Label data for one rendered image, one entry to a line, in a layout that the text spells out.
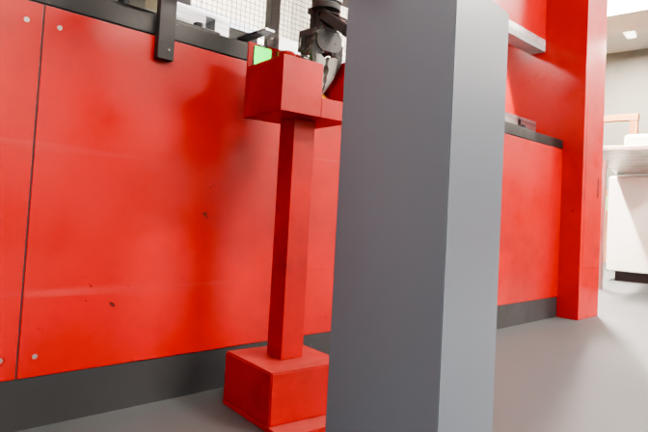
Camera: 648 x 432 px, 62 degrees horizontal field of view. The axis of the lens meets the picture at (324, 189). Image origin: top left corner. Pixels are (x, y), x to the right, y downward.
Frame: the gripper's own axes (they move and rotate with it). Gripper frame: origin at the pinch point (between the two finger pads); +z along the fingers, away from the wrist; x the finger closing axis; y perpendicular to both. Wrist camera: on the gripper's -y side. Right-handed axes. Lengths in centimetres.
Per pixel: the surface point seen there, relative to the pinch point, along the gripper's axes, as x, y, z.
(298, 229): 5.3, -3.7, 32.9
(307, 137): 4.4, -1.9, 12.1
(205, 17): 15.3, 35.6, -18.6
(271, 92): 15.1, -2.1, 3.6
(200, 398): 18, 10, 75
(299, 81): 10.7, -6.0, 0.8
